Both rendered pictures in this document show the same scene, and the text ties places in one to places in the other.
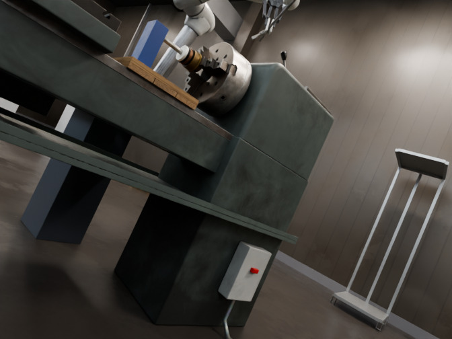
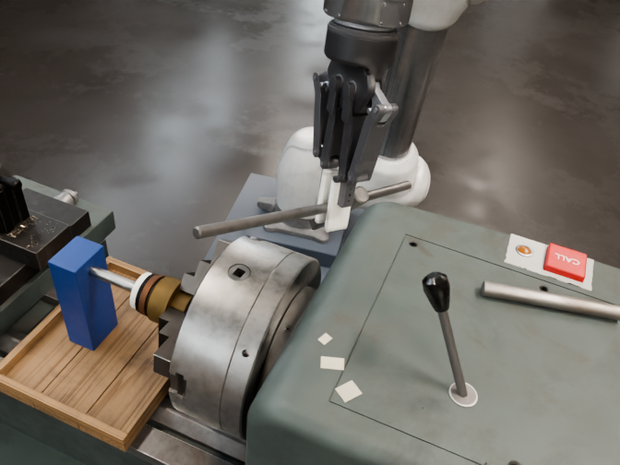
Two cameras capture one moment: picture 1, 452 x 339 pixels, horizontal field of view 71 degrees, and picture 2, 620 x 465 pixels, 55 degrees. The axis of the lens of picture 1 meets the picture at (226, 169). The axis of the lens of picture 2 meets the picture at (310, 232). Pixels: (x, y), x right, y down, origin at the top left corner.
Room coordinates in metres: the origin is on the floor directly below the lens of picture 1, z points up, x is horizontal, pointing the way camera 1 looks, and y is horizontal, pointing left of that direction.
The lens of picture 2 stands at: (1.20, -0.37, 1.88)
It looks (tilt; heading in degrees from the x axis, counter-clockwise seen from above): 41 degrees down; 60
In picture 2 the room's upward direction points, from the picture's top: 7 degrees clockwise
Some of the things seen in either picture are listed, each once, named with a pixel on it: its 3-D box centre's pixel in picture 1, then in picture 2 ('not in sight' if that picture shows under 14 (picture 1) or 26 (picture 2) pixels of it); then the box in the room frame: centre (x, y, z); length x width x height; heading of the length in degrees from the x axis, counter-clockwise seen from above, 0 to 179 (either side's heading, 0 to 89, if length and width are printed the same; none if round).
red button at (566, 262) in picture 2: not in sight; (565, 263); (1.91, 0.03, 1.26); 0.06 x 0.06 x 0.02; 42
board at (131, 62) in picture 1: (144, 83); (115, 341); (1.25, 0.44, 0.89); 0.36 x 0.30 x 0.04; 42
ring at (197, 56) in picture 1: (191, 60); (169, 302); (1.34, 0.33, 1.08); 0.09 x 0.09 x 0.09; 42
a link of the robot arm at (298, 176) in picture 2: not in sight; (311, 169); (1.83, 0.75, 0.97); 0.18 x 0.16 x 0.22; 152
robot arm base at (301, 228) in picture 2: not in sight; (296, 208); (1.81, 0.77, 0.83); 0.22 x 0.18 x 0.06; 141
